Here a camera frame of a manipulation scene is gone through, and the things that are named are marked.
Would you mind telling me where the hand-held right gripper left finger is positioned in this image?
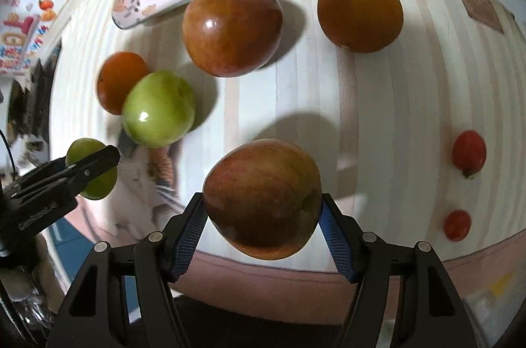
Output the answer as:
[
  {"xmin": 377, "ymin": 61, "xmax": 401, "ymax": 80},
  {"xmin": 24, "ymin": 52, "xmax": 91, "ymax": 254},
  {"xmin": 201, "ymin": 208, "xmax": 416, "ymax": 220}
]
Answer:
[{"xmin": 45, "ymin": 192, "xmax": 210, "ymax": 348}]

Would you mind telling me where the colourful wall sticker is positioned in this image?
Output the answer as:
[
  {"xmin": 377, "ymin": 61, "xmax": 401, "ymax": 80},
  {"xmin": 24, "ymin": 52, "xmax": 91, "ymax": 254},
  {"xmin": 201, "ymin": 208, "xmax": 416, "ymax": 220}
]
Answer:
[{"xmin": 0, "ymin": 0, "xmax": 57, "ymax": 76}]

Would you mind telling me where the brown square card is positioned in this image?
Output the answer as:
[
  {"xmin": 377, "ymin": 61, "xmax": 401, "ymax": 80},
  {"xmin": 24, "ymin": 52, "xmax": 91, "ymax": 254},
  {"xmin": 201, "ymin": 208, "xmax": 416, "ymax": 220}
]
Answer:
[{"xmin": 452, "ymin": 0, "xmax": 505, "ymax": 35}]

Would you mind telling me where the large cherry tomato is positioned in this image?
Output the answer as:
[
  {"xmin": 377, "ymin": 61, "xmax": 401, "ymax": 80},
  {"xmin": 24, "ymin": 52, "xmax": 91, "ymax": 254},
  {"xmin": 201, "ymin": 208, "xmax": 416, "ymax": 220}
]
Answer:
[{"xmin": 451, "ymin": 130, "xmax": 487, "ymax": 180}]

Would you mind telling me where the striped cat print mat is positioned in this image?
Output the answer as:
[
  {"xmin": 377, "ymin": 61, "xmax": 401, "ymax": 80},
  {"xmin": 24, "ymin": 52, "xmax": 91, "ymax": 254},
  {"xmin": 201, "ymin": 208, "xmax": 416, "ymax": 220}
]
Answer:
[{"xmin": 48, "ymin": 0, "xmax": 526, "ymax": 293}]

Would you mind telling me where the small cherry tomato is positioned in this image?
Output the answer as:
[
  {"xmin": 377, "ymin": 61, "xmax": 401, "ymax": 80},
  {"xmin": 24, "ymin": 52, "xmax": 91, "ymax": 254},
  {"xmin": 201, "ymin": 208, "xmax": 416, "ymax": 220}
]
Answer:
[{"xmin": 443, "ymin": 209, "xmax": 472, "ymax": 242}]

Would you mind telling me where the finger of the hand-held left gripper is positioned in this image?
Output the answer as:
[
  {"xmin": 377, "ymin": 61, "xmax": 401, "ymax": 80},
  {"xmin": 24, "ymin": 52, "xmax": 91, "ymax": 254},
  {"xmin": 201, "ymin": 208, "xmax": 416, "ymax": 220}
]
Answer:
[{"xmin": 12, "ymin": 145, "xmax": 121, "ymax": 209}]

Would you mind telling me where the small green apple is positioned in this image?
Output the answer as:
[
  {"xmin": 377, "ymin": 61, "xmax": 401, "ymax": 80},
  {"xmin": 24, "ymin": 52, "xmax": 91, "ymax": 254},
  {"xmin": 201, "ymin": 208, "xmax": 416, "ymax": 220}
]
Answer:
[{"xmin": 65, "ymin": 138, "xmax": 119, "ymax": 201}]

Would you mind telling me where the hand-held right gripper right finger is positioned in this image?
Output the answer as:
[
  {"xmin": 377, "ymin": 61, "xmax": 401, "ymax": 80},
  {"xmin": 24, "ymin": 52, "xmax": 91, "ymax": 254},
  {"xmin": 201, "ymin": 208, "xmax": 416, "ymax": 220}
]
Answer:
[{"xmin": 318, "ymin": 194, "xmax": 477, "ymax": 348}]

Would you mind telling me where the large green apple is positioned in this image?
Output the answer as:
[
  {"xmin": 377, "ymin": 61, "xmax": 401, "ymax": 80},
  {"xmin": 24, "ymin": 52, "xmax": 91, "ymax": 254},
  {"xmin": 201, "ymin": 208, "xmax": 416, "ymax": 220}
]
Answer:
[{"xmin": 121, "ymin": 70, "xmax": 197, "ymax": 149}]

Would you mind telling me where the thin black cable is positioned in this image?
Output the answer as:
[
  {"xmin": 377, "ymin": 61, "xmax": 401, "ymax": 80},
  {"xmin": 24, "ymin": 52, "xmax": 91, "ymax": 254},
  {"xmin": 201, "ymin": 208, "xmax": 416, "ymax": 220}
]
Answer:
[{"xmin": 0, "ymin": 128, "xmax": 18, "ymax": 178}]

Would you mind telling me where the large orange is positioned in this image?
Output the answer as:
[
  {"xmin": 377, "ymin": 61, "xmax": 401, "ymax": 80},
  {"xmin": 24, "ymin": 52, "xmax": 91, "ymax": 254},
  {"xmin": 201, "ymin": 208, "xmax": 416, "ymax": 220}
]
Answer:
[{"xmin": 317, "ymin": 0, "xmax": 404, "ymax": 54}]

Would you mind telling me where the small dark orange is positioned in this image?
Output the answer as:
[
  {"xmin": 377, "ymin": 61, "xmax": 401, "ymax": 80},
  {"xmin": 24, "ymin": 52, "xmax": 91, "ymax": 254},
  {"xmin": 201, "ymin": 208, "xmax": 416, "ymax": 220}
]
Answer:
[{"xmin": 96, "ymin": 51, "xmax": 150, "ymax": 116}]

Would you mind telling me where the large red apple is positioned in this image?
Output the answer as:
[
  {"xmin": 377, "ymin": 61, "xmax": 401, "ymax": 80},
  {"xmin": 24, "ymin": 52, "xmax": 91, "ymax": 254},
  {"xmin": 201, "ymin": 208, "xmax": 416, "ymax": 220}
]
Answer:
[
  {"xmin": 203, "ymin": 138, "xmax": 323, "ymax": 261},
  {"xmin": 181, "ymin": 0, "xmax": 284, "ymax": 78}
]

